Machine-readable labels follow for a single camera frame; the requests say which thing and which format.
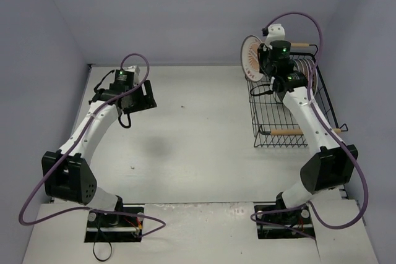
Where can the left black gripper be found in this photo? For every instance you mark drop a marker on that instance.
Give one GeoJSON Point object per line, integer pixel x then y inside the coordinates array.
{"type": "Point", "coordinates": [146, 96]}

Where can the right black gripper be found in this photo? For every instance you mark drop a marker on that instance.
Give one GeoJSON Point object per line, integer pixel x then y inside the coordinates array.
{"type": "Point", "coordinates": [263, 60]}

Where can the orange sunburst plate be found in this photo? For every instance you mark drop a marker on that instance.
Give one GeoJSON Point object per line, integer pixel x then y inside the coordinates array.
{"type": "Point", "coordinates": [249, 58]}

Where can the teal rimmed white plate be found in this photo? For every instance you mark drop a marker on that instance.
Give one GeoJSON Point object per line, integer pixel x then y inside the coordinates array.
{"type": "Point", "coordinates": [303, 66]}

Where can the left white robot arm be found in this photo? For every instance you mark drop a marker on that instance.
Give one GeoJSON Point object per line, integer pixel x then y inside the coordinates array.
{"type": "Point", "coordinates": [70, 177]}

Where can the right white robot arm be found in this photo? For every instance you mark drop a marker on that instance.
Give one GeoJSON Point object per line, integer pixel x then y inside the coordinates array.
{"type": "Point", "coordinates": [331, 162]}

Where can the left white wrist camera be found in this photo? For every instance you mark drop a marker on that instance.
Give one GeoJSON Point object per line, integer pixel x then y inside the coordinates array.
{"type": "Point", "coordinates": [132, 75]}

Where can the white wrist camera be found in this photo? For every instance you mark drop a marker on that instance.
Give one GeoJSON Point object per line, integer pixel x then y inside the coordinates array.
{"type": "Point", "coordinates": [132, 75]}
{"type": "Point", "coordinates": [273, 32]}

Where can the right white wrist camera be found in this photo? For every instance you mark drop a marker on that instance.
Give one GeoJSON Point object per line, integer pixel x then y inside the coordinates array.
{"type": "Point", "coordinates": [273, 32]}

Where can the black wire dish rack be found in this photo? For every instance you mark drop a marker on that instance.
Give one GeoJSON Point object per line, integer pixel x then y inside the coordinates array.
{"type": "Point", "coordinates": [273, 124]}

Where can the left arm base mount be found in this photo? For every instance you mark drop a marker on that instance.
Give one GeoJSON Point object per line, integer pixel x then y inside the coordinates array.
{"type": "Point", "coordinates": [105, 228]}

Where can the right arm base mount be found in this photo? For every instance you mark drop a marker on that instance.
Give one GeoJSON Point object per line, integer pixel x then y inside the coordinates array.
{"type": "Point", "coordinates": [291, 224]}

